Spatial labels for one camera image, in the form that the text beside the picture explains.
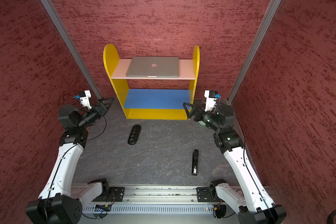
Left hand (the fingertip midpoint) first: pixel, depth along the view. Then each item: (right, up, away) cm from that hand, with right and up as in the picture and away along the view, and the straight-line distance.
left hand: (113, 103), depth 68 cm
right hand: (+38, -2, -2) cm, 38 cm away
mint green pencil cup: (+53, -13, +37) cm, 66 cm away
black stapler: (+44, -36, +15) cm, 59 cm away
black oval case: (+3, -20, +27) cm, 34 cm away
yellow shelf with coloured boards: (+14, +15, +48) cm, 52 cm away
